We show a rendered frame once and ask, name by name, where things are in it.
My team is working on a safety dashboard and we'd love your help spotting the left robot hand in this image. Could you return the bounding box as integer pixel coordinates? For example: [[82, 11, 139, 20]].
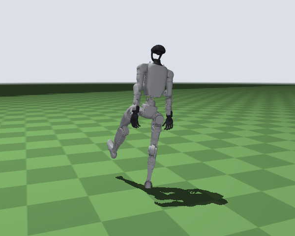
[[130, 106, 140, 128]]

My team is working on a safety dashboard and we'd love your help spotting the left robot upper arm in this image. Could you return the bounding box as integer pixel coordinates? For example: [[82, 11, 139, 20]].
[[136, 63, 148, 92]]

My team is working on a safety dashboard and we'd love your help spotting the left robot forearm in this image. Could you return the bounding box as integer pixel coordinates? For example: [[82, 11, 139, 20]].
[[132, 84, 141, 110]]

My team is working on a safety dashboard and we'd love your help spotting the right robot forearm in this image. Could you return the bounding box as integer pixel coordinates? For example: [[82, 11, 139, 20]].
[[165, 95, 173, 115]]

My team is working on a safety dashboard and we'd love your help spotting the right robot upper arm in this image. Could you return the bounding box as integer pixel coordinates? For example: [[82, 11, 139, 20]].
[[163, 70, 174, 97]]

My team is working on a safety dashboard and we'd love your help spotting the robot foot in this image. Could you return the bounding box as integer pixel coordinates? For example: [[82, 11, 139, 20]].
[[144, 180, 152, 188], [107, 140, 117, 159]]

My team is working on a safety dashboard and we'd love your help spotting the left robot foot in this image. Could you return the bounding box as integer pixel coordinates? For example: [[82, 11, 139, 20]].
[[107, 140, 117, 159]]

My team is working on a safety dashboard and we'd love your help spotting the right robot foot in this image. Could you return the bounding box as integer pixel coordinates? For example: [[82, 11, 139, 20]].
[[144, 180, 152, 188]]

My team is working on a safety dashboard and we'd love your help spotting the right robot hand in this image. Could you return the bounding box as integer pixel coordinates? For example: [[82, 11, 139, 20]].
[[162, 111, 173, 130]]

